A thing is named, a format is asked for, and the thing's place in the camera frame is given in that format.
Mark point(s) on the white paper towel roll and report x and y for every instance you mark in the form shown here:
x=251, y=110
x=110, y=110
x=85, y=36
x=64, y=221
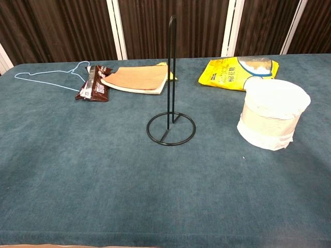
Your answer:
x=271, y=121

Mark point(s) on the brown cover notebook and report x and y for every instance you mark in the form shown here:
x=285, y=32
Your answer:
x=137, y=77

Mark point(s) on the yellow-green small packet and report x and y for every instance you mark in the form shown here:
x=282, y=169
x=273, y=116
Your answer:
x=163, y=64

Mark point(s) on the yellow marshmallow bag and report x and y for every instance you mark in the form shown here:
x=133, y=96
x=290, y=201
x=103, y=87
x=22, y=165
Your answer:
x=222, y=75

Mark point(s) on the teal table cloth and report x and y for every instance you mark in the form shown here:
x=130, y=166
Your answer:
x=103, y=168

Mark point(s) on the brown snack packet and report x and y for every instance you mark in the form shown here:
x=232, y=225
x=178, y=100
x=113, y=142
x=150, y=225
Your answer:
x=94, y=87

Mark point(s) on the dark brown slatted panel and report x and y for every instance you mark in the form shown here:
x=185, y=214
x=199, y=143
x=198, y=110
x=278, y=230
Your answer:
x=57, y=28
x=263, y=25
x=150, y=28
x=318, y=25

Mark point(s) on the white partition frame post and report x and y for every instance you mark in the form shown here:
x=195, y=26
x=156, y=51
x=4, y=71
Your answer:
x=231, y=28
x=293, y=28
x=4, y=59
x=116, y=28

